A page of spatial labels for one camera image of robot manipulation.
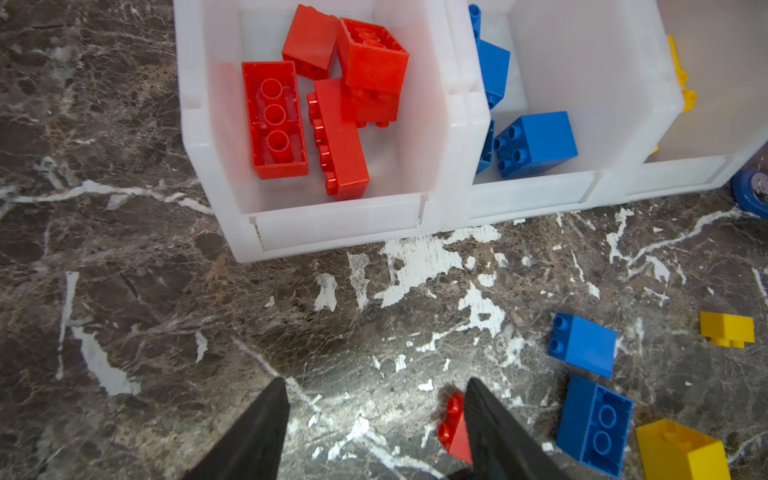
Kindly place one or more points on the long red lego brick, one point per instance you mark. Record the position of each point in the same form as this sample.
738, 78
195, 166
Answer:
278, 147
341, 154

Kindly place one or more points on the blue stapler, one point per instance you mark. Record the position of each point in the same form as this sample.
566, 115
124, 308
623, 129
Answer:
749, 188

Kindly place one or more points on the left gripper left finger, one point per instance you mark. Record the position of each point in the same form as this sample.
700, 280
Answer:
252, 447

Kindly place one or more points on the middle white plastic bin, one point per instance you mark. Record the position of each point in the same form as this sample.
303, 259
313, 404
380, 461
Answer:
567, 99

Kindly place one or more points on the right white plastic bin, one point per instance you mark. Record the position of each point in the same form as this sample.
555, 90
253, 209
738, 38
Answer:
722, 46

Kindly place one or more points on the small yellow lego brick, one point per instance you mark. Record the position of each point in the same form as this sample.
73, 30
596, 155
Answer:
727, 330

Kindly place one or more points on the blue lego brick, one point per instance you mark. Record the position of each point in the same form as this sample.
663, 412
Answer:
486, 158
534, 144
494, 63
476, 19
595, 425
583, 343

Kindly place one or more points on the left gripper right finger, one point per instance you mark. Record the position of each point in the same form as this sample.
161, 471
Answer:
501, 447

